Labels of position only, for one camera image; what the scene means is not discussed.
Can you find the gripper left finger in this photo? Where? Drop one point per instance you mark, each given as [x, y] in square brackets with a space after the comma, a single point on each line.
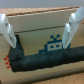
[7, 29]

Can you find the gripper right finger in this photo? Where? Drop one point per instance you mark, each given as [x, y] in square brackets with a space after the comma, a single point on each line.
[72, 28]

